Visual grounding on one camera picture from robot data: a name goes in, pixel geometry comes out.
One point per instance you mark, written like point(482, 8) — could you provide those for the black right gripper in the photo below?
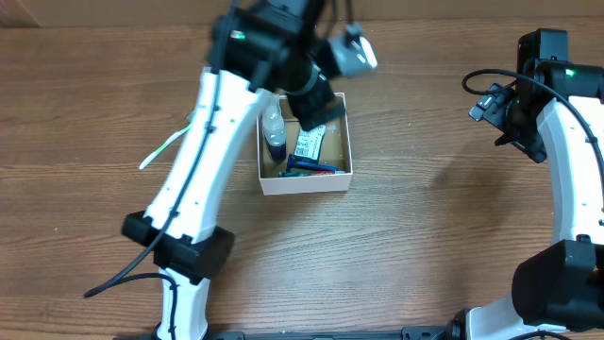
point(494, 111)

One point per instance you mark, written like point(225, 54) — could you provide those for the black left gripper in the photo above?
point(304, 107)

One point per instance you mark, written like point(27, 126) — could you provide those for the green soap packet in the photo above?
point(309, 144)

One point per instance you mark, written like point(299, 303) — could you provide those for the clear foam pump bottle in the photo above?
point(274, 130)

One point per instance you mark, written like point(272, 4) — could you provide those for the blue disposable razor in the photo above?
point(292, 163)

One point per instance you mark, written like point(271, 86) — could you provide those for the red green toothpaste tube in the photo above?
point(297, 174)

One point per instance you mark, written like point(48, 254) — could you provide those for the green white toothbrush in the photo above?
point(160, 149)

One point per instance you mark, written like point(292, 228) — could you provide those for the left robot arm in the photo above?
point(271, 46)

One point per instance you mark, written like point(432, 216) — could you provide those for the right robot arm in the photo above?
point(553, 112)

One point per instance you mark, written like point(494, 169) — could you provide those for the white cardboard box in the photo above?
point(336, 151)

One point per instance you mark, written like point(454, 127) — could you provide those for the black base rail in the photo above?
point(406, 333)

